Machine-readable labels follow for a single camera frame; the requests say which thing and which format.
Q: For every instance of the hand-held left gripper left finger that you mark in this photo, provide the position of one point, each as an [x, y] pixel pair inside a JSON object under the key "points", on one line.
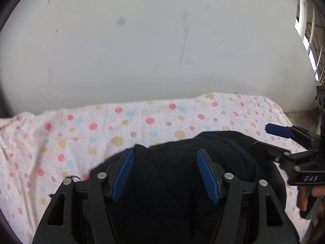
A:
{"points": [[123, 175]]}

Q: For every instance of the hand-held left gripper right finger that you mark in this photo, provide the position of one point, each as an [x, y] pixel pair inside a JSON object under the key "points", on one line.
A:
{"points": [[208, 175]]}

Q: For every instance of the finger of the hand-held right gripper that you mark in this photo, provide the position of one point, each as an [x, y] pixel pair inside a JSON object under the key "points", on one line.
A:
{"points": [[273, 151], [279, 131]]}

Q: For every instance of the black puffer jacket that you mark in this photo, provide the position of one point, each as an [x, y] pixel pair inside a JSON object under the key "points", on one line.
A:
{"points": [[177, 183]]}

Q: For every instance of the person's right hand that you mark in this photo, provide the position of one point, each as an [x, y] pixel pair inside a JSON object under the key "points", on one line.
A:
{"points": [[302, 199]]}

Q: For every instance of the polka-dot bed sheet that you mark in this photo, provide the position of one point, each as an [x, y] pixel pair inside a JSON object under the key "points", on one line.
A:
{"points": [[63, 137]]}

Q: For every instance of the window with metal bars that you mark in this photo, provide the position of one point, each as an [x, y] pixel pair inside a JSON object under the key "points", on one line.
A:
{"points": [[311, 38]]}

